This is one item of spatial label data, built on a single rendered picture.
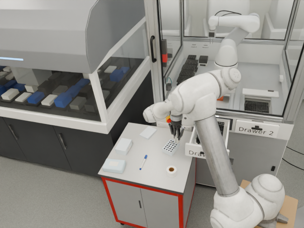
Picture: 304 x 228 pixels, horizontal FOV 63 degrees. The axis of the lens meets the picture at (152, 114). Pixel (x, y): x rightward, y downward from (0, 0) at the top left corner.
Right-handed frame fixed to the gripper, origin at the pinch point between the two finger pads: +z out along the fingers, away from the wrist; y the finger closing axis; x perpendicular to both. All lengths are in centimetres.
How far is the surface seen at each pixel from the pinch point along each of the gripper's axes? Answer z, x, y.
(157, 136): 7.7, -1.7, 19.2
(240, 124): -6.3, -30.5, -36.9
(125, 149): 2.6, 25.9, 29.6
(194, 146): -8.1, 8.1, -18.1
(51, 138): 29, 32, 123
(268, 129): -5, -36, -55
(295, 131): 84, -154, -73
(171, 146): 4.2, 5.1, 2.3
